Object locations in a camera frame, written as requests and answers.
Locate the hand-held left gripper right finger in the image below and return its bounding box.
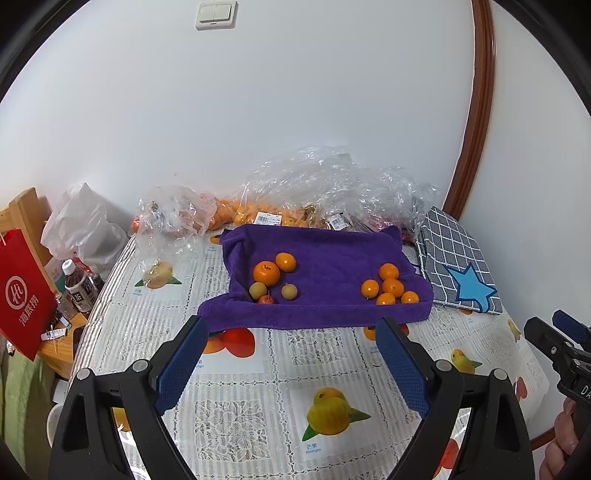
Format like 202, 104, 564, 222
375, 316, 536, 480

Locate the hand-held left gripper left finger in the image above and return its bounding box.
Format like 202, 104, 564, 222
48, 315, 209, 480

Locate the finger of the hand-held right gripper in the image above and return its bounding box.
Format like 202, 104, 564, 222
553, 310, 591, 347
524, 316, 578, 370

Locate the large mandarin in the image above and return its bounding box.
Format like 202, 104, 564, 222
252, 261, 281, 285

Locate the person's right hand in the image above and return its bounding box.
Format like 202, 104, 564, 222
539, 399, 591, 480

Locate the grey checked cloth blue star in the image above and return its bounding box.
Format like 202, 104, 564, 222
418, 206, 504, 315

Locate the wooden side table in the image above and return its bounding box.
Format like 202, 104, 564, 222
37, 313, 88, 381

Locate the dark drink bottle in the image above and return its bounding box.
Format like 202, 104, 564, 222
61, 259, 99, 319

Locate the purple towel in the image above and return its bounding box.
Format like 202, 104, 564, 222
198, 224, 433, 332

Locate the white cup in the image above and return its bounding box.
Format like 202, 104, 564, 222
45, 403, 66, 446

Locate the small clear plastic bag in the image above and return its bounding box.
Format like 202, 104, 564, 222
136, 185, 219, 259

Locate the green cloth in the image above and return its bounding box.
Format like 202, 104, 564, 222
0, 353, 57, 446

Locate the pile of bagged oranges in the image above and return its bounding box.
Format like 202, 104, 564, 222
208, 198, 319, 229

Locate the crumpled clear plastic bag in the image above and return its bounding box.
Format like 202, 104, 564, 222
323, 166, 439, 241

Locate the red paper bag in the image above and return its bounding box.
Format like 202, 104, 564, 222
0, 229, 58, 361

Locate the white plastic bag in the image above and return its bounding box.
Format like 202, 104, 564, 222
41, 182, 129, 274

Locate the clear plastic bag with oranges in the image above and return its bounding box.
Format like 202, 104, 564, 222
208, 147, 365, 229

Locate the wooden chair frame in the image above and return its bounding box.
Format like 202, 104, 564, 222
0, 187, 52, 266

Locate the wooden door frame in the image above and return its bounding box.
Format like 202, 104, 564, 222
443, 0, 496, 222

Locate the white light switch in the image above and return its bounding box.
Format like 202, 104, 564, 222
195, 1, 239, 31

